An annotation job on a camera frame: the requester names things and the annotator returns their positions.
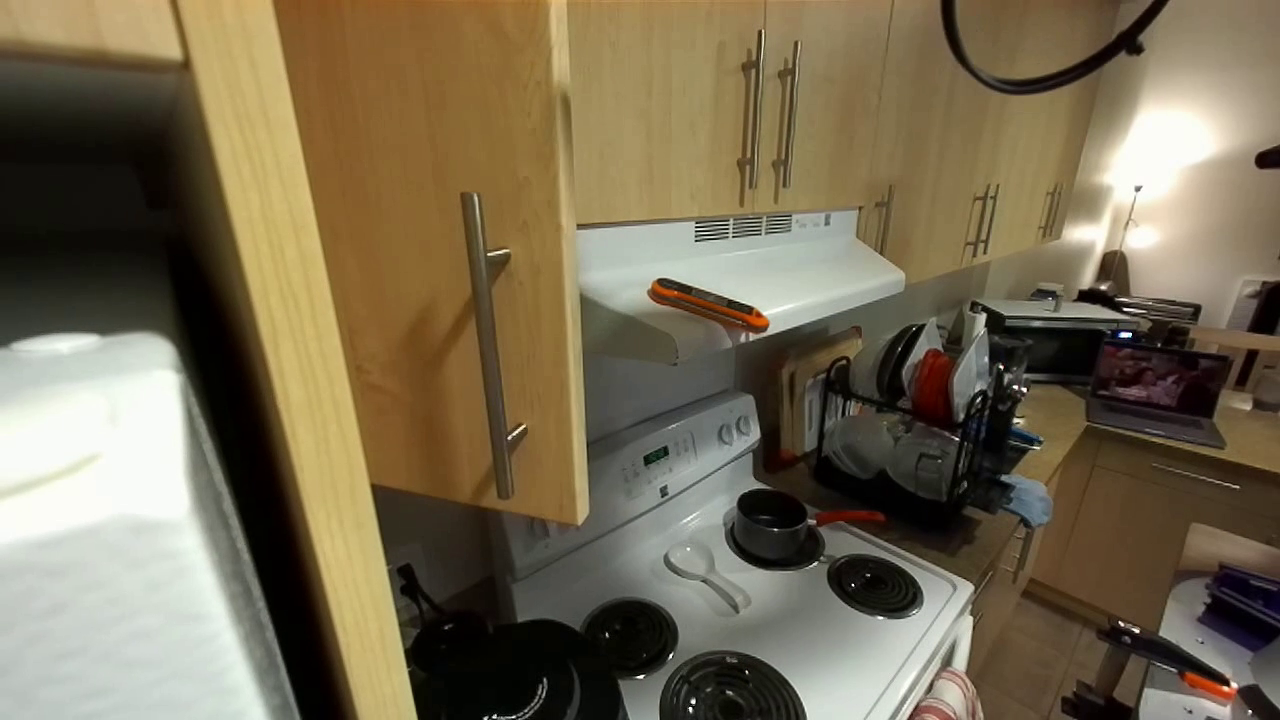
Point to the steel handle on left door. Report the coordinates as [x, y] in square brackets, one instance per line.
[750, 117]

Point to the white cabinet door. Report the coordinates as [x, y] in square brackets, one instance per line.
[437, 156]

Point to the orange black clamps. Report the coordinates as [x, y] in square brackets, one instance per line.
[1193, 677]

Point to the wooden cutting board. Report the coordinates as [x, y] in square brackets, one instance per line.
[800, 390]

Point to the toaster oven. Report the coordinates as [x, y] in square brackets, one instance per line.
[1051, 342]

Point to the steel handle on large door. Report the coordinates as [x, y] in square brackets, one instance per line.
[880, 219]

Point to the black pot red handle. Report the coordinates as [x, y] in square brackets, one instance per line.
[772, 531]

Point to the open laptop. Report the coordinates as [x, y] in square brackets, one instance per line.
[1159, 395]

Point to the white electric stove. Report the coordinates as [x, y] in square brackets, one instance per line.
[863, 635]

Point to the large right wooden cabinet door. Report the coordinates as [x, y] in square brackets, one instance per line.
[931, 146]

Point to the left wooden cabinet door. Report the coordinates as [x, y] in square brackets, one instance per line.
[659, 107]

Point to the black dish rack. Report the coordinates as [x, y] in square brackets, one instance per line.
[933, 439]

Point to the white range hood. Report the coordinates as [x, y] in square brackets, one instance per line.
[794, 269]

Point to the white spoon rest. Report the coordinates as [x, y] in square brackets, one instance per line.
[692, 562]

